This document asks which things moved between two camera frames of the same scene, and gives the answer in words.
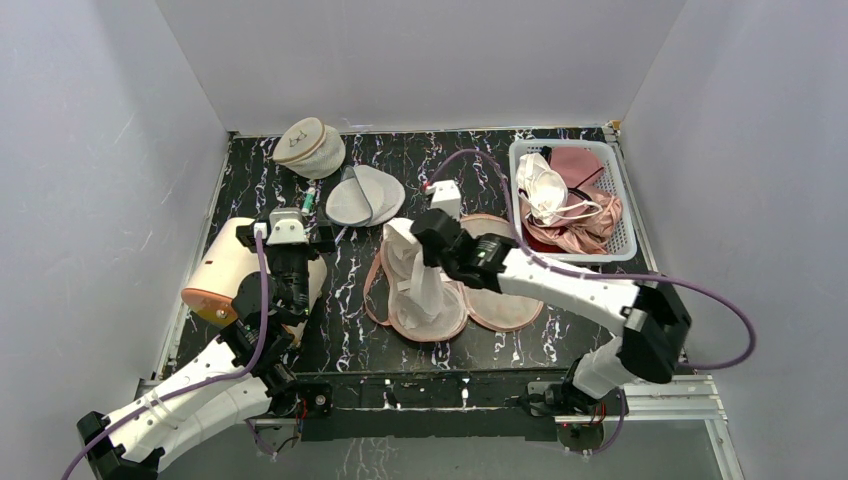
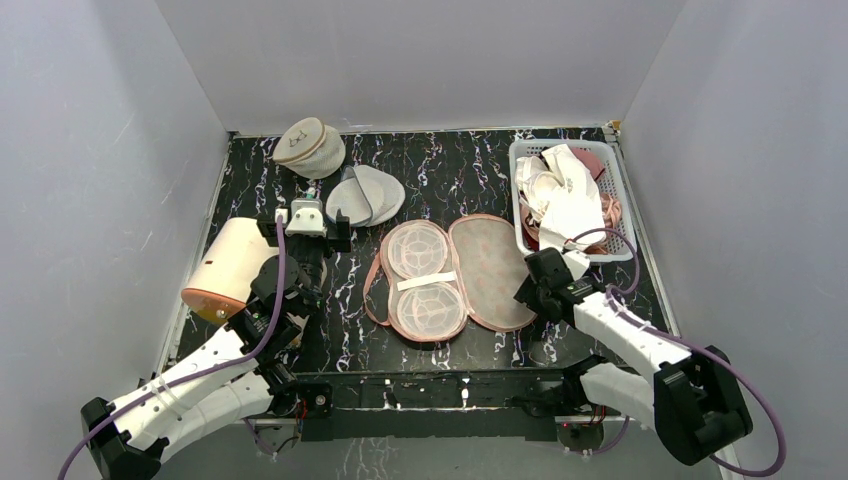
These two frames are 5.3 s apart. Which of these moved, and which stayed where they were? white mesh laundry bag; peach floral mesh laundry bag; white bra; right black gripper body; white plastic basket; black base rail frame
Moved: right black gripper body; white bra
Stayed: peach floral mesh laundry bag; white plastic basket; white mesh laundry bag; black base rail frame
